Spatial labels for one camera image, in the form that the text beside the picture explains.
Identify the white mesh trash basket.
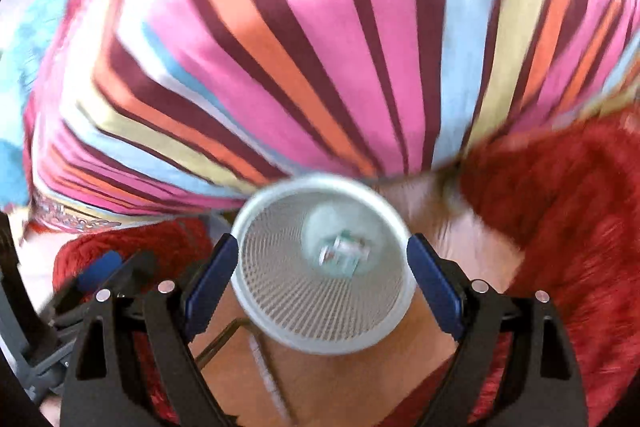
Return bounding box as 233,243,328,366
231,173,416,355

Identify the red shaggy rug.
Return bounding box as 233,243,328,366
52,106,640,427

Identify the striped colourful bed sheet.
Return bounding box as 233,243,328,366
1,0,639,233

